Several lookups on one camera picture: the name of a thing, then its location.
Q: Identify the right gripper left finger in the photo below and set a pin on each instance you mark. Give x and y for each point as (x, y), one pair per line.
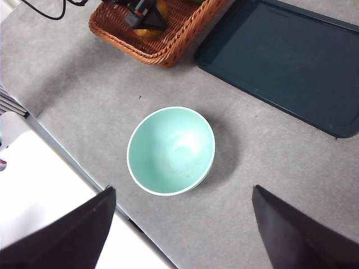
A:
(70, 238)

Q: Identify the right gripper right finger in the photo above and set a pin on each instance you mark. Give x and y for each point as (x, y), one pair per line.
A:
(303, 241)

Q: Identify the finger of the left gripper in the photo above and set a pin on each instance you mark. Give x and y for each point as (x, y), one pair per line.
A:
(154, 22)

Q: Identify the orange-brown kiwi fruit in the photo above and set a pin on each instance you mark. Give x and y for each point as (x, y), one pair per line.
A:
(146, 33)

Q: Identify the teal ribbed bowl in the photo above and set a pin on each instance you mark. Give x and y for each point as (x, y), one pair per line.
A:
(171, 151)

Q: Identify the brown wicker basket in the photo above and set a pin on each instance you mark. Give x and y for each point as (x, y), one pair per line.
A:
(174, 36)

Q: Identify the black rectangular tray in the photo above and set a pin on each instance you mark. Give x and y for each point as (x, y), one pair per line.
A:
(286, 61)

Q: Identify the ribbed grey panel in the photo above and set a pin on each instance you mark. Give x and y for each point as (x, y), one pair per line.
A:
(9, 102)

